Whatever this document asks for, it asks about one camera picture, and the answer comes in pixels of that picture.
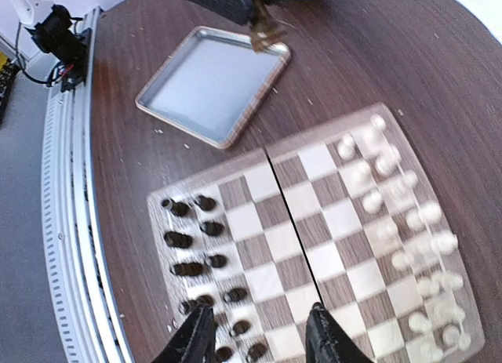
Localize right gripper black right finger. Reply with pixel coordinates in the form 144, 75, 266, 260
305, 302, 373, 363

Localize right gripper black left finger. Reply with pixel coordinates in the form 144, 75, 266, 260
152, 305, 216, 363

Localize black pawn file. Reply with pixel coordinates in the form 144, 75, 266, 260
199, 221, 224, 237
205, 254, 227, 269
246, 343, 267, 363
229, 320, 251, 338
223, 287, 248, 303

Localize black knight piece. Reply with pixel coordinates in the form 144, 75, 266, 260
163, 231, 193, 249

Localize wooden chess board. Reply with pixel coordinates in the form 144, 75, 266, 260
147, 103, 485, 362

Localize black chess piece corner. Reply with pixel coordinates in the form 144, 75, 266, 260
161, 198, 190, 217

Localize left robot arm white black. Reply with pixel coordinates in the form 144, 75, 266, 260
9, 0, 287, 93

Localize metal tray wooden rim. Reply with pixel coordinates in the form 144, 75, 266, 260
135, 26, 291, 150

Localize aluminium front rail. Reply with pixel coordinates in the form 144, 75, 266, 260
38, 8, 138, 363

